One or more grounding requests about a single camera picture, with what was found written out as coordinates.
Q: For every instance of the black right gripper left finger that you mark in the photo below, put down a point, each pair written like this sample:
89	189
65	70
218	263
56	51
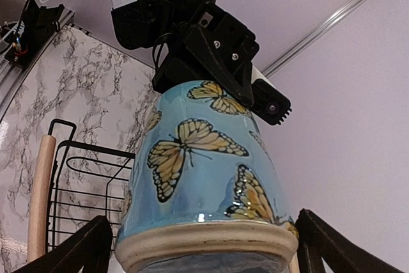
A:
87	250

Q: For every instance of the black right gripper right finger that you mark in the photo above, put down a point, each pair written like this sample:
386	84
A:
320	243

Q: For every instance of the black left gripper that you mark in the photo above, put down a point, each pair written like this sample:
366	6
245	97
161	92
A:
212	46

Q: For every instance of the black wire dish rack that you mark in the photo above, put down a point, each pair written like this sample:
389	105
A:
73	183

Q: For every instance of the blue handled mug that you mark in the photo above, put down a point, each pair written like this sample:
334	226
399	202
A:
203	195

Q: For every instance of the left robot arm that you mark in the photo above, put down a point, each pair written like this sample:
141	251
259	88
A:
150	24

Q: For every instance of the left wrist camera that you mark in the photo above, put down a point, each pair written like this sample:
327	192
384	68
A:
269	104

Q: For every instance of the left aluminium frame post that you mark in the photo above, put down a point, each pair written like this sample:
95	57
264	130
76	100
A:
336	18

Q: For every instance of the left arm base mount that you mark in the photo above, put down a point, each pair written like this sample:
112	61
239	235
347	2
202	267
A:
36	25

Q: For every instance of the aluminium front rail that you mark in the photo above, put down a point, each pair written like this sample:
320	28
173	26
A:
12	76

